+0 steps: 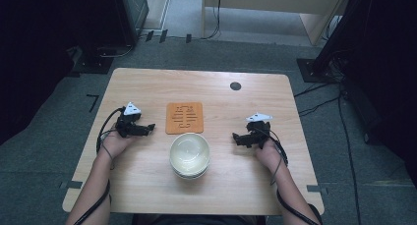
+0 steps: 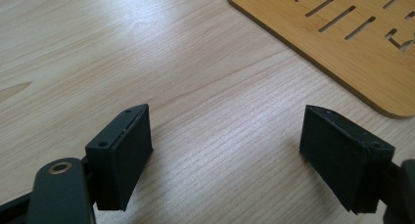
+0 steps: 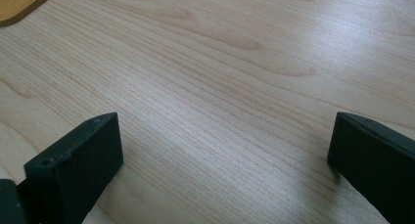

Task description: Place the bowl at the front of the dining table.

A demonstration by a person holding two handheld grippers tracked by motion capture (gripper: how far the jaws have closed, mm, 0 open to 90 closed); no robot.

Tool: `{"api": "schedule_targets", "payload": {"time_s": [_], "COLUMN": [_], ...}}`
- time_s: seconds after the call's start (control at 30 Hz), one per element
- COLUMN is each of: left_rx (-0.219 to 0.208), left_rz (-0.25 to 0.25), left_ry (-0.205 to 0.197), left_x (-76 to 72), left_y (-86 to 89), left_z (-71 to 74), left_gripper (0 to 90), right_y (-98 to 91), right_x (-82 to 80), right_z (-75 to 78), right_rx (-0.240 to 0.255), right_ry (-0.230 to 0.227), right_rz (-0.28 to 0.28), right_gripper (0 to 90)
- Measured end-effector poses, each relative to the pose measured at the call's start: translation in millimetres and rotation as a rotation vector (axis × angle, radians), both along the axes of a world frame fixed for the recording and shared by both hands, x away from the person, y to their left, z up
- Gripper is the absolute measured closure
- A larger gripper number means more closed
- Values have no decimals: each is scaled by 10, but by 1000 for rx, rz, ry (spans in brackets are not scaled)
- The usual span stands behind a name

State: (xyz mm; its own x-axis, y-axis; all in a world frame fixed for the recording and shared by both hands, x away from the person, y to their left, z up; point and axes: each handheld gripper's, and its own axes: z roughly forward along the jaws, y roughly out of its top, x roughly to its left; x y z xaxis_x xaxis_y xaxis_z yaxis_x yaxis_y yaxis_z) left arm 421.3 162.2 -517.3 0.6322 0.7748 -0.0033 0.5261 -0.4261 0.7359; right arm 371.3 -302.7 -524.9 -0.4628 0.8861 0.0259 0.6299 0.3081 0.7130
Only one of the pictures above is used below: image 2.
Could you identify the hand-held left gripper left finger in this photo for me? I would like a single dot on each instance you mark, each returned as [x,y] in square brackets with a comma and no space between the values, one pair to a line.
[117,158]

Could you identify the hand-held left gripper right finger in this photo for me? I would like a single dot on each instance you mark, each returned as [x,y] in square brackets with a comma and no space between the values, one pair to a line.
[342,158]

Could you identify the slotted bamboo trivet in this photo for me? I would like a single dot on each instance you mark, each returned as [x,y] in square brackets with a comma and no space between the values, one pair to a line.
[359,74]

